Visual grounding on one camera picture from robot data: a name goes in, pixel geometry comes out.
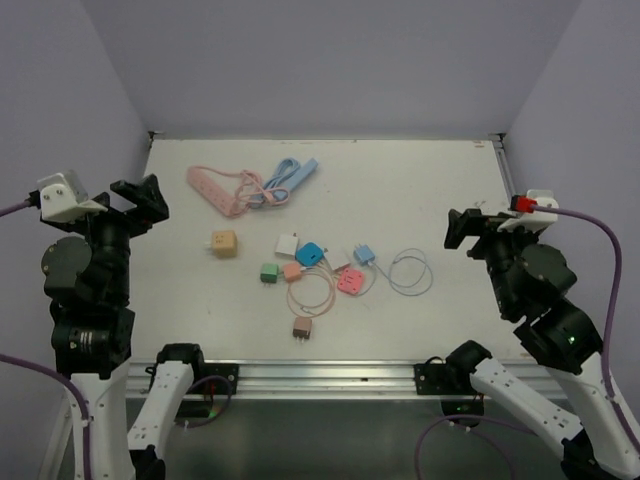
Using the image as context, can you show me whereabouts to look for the pink power strip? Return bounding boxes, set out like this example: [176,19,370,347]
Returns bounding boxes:
[186,166,245,218]

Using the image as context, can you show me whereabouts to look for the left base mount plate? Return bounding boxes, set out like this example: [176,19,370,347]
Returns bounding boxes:
[192,363,239,397]

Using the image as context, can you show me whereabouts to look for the pink square charger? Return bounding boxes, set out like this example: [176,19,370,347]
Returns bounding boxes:
[336,267,365,296]

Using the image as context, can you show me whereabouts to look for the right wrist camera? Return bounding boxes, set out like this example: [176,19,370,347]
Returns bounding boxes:
[497,189,559,233]

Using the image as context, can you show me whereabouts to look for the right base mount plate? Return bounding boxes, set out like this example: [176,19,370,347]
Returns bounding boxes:
[413,357,477,396]

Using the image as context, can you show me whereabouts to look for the light blue power strip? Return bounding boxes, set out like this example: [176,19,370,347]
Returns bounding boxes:
[249,157,319,209]

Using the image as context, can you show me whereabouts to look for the blue square charger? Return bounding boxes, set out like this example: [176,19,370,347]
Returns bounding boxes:
[295,242,325,267]

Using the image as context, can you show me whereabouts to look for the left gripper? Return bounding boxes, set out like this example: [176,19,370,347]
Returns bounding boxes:
[58,172,167,301]

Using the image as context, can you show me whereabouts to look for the thin pink charger cable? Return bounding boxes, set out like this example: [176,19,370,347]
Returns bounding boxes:
[285,262,337,320]

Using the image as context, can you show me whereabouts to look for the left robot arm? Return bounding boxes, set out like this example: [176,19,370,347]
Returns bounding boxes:
[37,171,208,479]

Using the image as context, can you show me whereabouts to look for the silver white charger block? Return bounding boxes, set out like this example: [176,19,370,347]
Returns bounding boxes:
[326,252,351,272]

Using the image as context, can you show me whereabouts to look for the lilac thin cable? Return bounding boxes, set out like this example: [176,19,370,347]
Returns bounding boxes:
[367,248,434,297]

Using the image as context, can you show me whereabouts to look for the white charger plug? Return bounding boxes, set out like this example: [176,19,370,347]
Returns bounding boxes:
[274,234,299,259]

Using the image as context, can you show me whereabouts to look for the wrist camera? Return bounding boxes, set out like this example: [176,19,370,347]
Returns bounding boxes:
[36,170,107,224]
[497,189,559,233]

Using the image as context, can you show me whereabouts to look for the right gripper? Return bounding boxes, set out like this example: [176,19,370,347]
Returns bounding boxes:
[442,205,537,312]

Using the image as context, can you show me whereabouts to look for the aluminium front rail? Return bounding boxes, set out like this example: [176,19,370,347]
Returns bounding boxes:
[124,358,566,401]

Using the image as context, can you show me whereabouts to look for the base mount plate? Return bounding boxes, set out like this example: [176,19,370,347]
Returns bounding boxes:
[413,357,477,396]
[192,363,239,397]

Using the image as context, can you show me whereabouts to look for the light blue small plug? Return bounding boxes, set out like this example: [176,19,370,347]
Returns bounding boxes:
[353,244,376,265]

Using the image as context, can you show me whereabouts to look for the green plug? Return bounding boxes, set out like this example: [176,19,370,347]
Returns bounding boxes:
[259,263,280,285]

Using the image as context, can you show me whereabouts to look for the brown plug adapter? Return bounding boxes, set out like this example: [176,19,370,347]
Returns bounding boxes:
[292,316,313,342]

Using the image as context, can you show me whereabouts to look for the beige cube socket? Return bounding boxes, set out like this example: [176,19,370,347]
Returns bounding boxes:
[205,230,238,259]

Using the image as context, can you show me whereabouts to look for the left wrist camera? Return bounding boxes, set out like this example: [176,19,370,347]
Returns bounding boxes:
[36,170,107,224]

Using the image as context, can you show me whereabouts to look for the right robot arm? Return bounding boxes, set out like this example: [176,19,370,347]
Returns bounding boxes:
[444,197,639,479]

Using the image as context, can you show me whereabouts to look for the pink charger plug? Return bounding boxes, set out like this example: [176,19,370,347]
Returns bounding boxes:
[282,262,303,283]

